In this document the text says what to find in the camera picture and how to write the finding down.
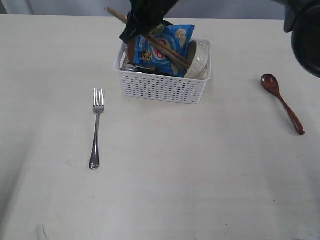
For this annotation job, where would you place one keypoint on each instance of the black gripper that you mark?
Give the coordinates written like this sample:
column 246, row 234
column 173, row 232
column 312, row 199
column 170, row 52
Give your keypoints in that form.
column 144, row 16

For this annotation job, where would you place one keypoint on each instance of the brown wooden chopstick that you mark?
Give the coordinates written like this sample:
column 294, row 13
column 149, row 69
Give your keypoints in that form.
column 119, row 16
column 171, row 54

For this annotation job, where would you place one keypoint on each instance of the brown wooden plate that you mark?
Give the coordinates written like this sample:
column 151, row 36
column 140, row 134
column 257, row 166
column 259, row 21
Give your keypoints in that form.
column 131, row 47

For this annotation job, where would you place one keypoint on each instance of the silver fork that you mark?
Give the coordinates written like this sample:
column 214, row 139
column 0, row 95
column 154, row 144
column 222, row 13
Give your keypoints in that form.
column 98, row 109

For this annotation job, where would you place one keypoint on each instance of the red-brown wooden spoon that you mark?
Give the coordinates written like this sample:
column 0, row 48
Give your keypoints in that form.
column 271, row 85

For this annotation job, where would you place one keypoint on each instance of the shiny steel cup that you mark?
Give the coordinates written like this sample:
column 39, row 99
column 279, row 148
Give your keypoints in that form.
column 137, row 68

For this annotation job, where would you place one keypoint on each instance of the white perforated plastic basket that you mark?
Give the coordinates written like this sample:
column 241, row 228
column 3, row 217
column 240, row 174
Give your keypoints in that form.
column 163, row 88

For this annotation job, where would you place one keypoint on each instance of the beige ceramic bowl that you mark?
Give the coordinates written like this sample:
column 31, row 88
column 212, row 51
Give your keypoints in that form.
column 199, row 61

